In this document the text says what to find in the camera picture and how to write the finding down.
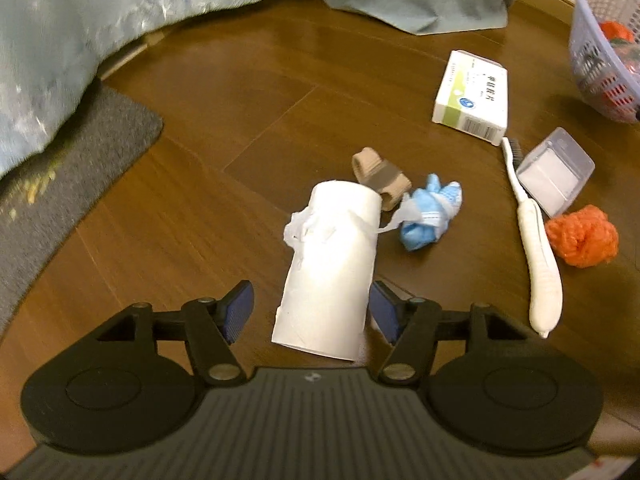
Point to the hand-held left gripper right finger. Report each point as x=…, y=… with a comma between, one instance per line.
x=386, y=315

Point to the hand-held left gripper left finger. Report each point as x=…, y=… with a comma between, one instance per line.
x=240, y=311

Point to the white paper roll tube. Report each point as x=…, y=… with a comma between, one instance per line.
x=330, y=270

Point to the white toothbrush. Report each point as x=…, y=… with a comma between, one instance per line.
x=537, y=255

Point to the orange mesh ball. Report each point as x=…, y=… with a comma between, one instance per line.
x=582, y=235

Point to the purple plastic mesh basket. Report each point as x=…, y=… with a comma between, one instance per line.
x=595, y=35

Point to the orange plastic bag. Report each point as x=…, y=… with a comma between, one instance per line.
x=620, y=35

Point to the blue crumpled face mask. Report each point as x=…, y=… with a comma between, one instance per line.
x=427, y=215

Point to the grey door mat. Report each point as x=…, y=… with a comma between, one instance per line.
x=65, y=200

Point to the clear plastic box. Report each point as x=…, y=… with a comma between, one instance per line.
x=550, y=180

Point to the white medicine box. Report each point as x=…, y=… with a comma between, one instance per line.
x=472, y=95

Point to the grey-blue star curtain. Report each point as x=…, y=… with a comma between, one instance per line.
x=100, y=45

